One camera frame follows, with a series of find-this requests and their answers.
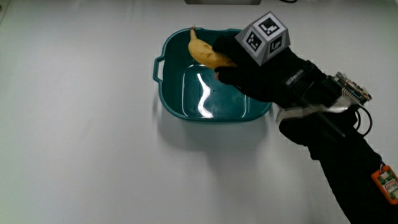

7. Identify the person's right hand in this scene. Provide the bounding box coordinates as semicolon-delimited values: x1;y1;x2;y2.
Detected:
212;11;330;108

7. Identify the yellow banana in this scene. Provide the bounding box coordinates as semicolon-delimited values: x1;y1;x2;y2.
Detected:
188;26;239;70

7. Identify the teal plastic tub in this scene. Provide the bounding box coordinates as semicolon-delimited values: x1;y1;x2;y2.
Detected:
152;27;274;123

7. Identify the person's right forearm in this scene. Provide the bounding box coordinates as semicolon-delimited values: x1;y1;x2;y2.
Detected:
275;90;398;224

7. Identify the wrist circuit board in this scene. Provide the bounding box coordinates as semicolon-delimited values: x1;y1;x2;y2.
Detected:
334;72;373;105

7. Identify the orange sensor module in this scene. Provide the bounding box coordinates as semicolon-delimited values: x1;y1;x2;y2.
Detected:
371;164;398;205

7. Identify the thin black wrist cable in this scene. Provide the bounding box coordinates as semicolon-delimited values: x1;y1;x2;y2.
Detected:
354;104;374;138

